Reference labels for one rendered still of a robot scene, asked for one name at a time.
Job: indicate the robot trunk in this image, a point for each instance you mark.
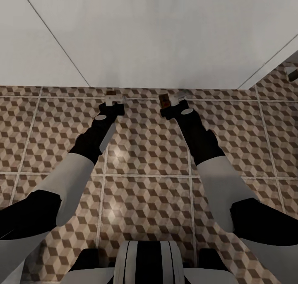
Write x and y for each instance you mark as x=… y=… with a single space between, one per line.
x=149 y=262

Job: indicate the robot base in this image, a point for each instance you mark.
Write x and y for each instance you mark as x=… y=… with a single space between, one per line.
x=211 y=270

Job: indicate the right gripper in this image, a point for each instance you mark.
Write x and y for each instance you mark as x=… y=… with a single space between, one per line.
x=169 y=112

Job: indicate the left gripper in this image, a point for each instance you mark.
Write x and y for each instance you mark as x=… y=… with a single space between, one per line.
x=117 y=109

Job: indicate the serving cart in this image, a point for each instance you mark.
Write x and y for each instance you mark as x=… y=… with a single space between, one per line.
x=15 y=276

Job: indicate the furniture sink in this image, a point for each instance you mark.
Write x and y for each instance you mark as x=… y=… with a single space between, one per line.
x=171 y=44

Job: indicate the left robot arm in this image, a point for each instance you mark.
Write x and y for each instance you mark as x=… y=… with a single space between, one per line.
x=55 y=199

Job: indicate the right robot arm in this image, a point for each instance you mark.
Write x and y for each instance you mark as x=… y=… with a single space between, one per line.
x=271 y=235

